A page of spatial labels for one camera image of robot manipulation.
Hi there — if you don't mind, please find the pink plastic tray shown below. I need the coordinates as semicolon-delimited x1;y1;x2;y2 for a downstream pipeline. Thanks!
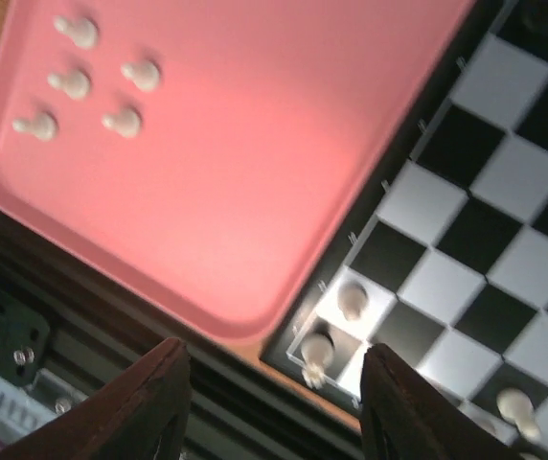
0;1;472;341

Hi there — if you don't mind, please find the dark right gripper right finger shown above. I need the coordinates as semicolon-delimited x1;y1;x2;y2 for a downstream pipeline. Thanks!
360;343;520;460

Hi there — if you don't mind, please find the white pawn on board left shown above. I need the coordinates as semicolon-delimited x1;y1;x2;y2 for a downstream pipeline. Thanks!
337;281;369;321

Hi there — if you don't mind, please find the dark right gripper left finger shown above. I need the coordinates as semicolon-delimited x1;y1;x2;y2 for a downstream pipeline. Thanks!
0;338;192;460

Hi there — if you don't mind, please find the black white chess board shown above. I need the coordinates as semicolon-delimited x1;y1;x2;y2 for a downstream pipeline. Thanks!
262;1;548;459

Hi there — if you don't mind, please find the white chess piece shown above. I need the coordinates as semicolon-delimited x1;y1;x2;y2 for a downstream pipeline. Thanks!
496;388;541;442
300;333;335;389
11;112;58;142
47;69;91;100
53;15;99;49
102;107;142;138
121;60;161;92

